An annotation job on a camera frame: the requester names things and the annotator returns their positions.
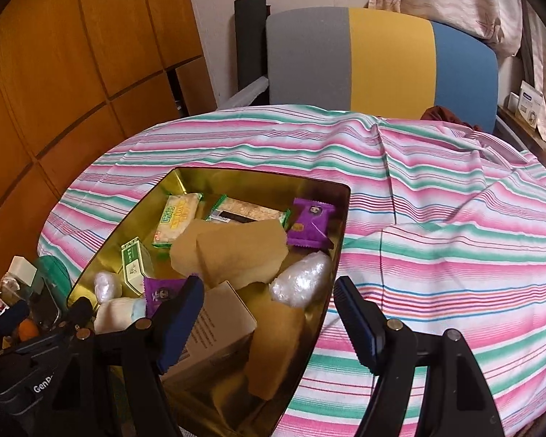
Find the white blue tissue box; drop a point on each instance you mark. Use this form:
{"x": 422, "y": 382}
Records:
{"x": 529, "y": 108}

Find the green yellow cracker packet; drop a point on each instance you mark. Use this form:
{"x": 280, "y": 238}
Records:
{"x": 178, "y": 213}

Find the small green white box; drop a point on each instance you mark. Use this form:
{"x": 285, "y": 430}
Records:
{"x": 137, "y": 265}

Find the grey yellow blue chair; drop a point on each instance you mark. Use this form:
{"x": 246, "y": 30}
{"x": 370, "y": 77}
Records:
{"x": 379, "y": 63}

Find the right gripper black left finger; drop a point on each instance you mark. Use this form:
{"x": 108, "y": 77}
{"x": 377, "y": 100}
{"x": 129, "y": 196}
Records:
{"x": 144, "y": 352}

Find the cream cardboard box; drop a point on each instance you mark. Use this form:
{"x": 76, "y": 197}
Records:
{"x": 223, "y": 326}

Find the green round container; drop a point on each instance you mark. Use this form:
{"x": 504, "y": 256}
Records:
{"x": 57, "y": 278}

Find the wooden side shelf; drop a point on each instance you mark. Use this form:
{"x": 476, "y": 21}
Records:
{"x": 530, "y": 138}

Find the small white wrapped ball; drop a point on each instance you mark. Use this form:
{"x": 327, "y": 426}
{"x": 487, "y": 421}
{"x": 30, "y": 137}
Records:
{"x": 106, "y": 286}

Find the large white wrapped bundle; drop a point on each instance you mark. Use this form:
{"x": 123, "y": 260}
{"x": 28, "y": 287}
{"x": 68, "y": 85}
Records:
{"x": 303, "y": 282}

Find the wooden wardrobe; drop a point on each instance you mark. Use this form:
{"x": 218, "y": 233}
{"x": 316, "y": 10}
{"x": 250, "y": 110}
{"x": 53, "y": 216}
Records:
{"x": 77, "y": 77}

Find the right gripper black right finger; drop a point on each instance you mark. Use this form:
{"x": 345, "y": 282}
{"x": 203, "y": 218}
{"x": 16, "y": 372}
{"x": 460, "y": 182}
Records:
{"x": 457, "y": 400}

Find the gold metal tin box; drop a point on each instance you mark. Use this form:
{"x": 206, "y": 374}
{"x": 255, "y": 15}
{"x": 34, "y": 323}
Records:
{"x": 220, "y": 404}

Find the dark red garment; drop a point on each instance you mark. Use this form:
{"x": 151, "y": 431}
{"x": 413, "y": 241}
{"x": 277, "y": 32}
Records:
{"x": 438, "y": 113}

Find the pink green striped cloth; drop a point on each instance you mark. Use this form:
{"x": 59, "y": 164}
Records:
{"x": 446, "y": 226}

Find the beige sock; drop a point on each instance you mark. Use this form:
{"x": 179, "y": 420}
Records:
{"x": 118, "y": 314}

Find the purple snack packet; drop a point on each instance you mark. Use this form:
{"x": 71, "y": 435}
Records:
{"x": 158, "y": 291}
{"x": 310, "y": 228}

